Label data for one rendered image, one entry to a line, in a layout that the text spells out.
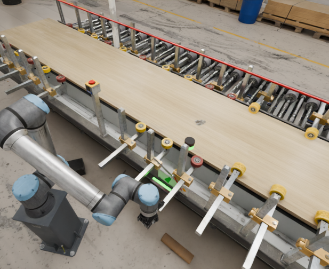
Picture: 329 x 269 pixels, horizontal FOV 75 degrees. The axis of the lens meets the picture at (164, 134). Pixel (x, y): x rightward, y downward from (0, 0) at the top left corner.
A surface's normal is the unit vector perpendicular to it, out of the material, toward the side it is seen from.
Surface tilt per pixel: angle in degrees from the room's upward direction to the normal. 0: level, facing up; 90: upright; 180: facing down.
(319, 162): 0
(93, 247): 0
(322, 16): 90
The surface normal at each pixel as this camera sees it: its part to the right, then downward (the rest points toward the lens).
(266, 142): 0.05, -0.68
